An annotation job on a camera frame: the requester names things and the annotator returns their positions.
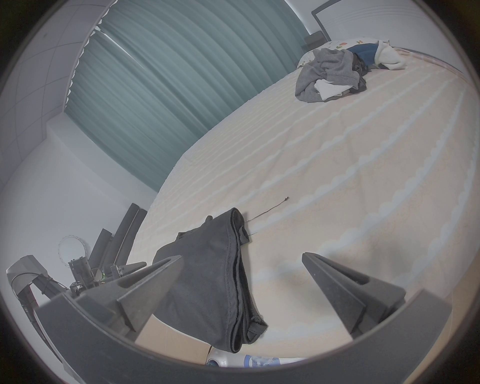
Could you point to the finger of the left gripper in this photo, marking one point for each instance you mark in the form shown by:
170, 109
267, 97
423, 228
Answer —
129, 269

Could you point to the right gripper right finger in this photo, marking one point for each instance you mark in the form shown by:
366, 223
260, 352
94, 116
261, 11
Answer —
348, 296

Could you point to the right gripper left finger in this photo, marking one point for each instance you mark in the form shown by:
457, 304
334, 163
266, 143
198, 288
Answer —
142, 296

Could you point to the black T-shirt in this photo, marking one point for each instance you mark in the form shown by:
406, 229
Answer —
210, 277

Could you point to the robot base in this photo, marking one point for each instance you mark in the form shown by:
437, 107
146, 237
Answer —
225, 362

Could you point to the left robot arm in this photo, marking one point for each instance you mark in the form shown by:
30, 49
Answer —
26, 268

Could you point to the bed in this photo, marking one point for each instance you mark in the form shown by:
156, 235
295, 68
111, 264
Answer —
337, 168

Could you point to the pile of clothes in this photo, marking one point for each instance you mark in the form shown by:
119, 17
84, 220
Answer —
326, 71

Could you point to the black chest of drawers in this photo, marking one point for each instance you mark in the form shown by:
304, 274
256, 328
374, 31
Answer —
127, 232

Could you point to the blue-green curtain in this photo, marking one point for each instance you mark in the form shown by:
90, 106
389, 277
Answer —
168, 93

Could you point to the white printed pillow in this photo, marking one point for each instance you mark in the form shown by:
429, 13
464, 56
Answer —
339, 42

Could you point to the grey bedside table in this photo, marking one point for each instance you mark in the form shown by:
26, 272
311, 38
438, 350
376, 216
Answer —
315, 39

